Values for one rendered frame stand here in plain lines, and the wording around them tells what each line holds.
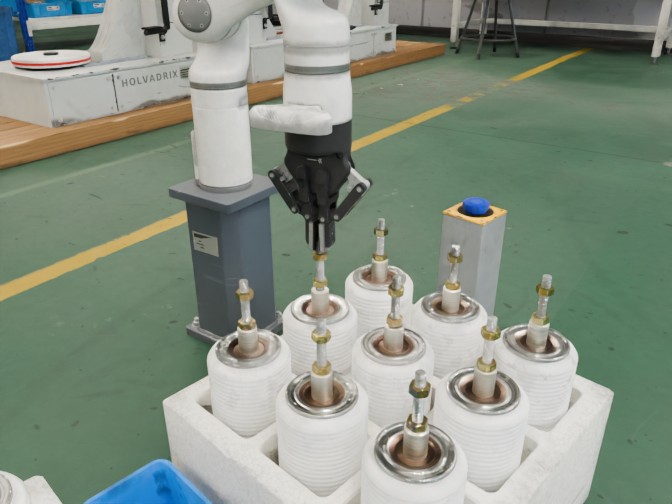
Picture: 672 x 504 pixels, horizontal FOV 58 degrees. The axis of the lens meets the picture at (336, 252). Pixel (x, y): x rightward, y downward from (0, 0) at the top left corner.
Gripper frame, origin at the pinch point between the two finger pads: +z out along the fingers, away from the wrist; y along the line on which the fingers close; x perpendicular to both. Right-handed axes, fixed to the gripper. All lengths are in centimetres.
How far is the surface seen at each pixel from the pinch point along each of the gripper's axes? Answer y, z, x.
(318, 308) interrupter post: -0.2, 9.7, 1.3
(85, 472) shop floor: 28.9, 35.4, 17.8
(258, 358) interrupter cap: 1.2, 10.1, 13.0
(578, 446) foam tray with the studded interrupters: -32.7, 19.8, 0.3
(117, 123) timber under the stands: 155, 30, -119
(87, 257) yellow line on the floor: 82, 36, -33
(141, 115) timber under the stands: 154, 29, -131
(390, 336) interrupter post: -11.3, 8.5, 4.8
